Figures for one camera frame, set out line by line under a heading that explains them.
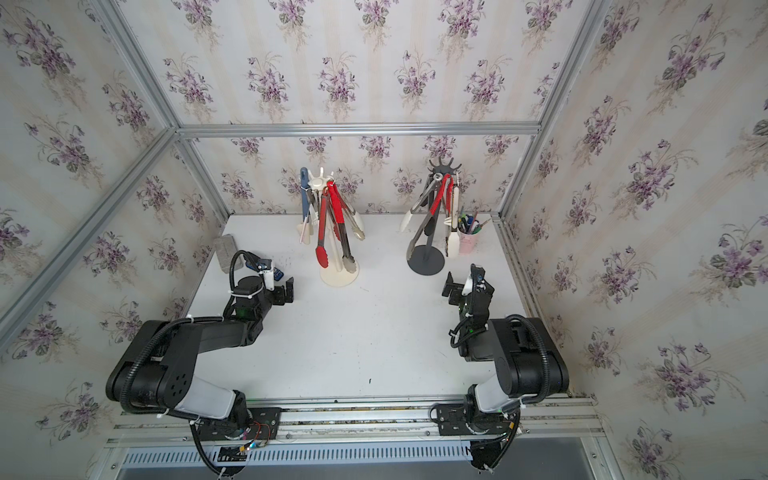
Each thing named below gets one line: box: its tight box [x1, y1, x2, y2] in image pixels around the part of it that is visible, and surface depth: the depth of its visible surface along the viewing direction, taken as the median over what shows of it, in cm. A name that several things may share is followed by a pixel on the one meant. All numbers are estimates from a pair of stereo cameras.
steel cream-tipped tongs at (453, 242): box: [448, 185, 460, 257], surface depth 83 cm
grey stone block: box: [214, 234, 244, 274], surface depth 106 cm
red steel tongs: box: [315, 186, 329, 269], surface depth 78 cm
